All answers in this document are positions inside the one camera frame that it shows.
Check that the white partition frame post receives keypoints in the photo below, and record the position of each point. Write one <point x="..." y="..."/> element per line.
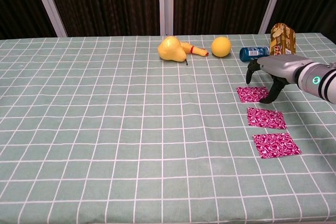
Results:
<point x="166" y="3"/>
<point x="48" y="6"/>
<point x="273" y="1"/>

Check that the gold cookie package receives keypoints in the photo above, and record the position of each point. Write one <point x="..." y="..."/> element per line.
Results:
<point x="282" y="40"/>

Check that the dark partition panel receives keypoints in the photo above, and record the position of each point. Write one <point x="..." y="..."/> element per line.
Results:
<point x="105" y="3"/>
<point x="218" y="3"/>
<point x="18" y="6"/>
<point x="312" y="1"/>

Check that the yellow rubber toy red band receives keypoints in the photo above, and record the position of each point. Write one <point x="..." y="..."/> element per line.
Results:
<point x="195" y="50"/>

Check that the yellow ball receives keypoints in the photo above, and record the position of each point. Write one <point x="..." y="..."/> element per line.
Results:
<point x="221" y="47"/>

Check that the yellow pear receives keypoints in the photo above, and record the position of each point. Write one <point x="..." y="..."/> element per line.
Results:
<point x="172" y="49"/>

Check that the blue can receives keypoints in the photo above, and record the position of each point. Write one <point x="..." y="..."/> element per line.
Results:
<point x="252" y="52"/>

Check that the pink patterned cloth square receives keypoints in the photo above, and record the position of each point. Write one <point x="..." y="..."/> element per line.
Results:
<point x="250" y="94"/>
<point x="277" y="145"/>

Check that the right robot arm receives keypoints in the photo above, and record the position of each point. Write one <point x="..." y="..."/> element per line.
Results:
<point x="325" y="82"/>

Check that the green checkered tablecloth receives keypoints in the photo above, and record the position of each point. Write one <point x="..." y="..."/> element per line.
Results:
<point x="110" y="134"/>

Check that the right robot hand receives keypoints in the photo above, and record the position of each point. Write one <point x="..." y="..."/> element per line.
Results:
<point x="281" y="68"/>

